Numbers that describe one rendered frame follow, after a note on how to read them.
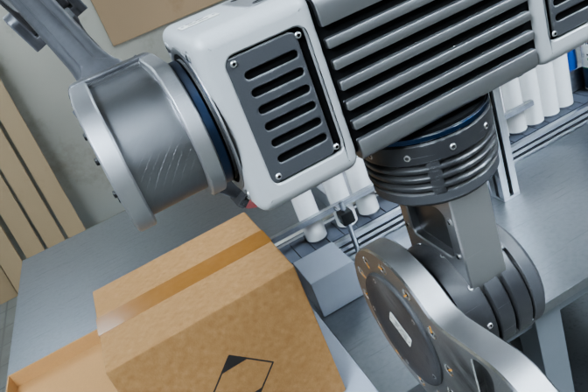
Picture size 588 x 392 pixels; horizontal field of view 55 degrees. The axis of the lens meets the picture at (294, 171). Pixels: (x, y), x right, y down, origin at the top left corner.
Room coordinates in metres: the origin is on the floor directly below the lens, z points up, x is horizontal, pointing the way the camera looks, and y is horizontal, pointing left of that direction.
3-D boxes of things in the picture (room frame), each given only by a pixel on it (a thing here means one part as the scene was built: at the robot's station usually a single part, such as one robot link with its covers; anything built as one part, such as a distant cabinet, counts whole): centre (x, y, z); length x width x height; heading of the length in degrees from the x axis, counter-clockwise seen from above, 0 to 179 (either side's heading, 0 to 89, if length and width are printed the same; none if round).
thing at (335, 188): (1.17, -0.08, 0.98); 0.05 x 0.05 x 0.20
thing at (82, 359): (1.01, 0.60, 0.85); 0.30 x 0.26 x 0.04; 104
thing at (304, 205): (1.16, 0.00, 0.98); 0.05 x 0.05 x 0.20
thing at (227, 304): (0.79, 0.23, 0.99); 0.30 x 0.24 x 0.27; 105
